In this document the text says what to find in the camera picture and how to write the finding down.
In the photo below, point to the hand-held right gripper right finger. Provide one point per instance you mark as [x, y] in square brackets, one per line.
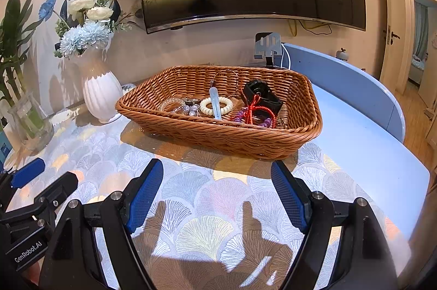
[290, 194]

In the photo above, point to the blue card box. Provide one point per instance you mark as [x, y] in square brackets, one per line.
[4, 146]

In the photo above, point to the metal phone stand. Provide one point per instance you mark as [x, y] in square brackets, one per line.
[268, 44]

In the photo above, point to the green bamboo plant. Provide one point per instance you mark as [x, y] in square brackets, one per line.
[13, 30]

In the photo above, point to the clear glass vase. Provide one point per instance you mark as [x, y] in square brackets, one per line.
[30, 129]

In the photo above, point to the small grey apple ornament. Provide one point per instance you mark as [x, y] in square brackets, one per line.
[342, 55]

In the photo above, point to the white hair clip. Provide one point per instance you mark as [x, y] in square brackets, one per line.
[215, 106]

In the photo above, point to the blue and white flower bouquet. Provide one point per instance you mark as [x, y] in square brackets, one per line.
[85, 34]

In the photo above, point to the white ribbed ceramic vase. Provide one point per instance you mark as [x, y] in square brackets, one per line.
[102, 92]

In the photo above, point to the crystal bead jewelry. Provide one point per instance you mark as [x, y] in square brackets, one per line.
[191, 107]

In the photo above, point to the brown wicker basket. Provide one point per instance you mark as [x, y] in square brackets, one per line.
[218, 136]

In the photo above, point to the cream interior door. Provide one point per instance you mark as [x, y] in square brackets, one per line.
[396, 3]

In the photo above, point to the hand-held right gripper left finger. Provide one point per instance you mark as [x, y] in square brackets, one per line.
[145, 194]

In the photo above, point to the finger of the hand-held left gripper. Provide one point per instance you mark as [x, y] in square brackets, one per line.
[58, 189]
[29, 172]

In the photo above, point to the blue curved panel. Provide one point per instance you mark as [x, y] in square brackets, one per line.
[358, 82]

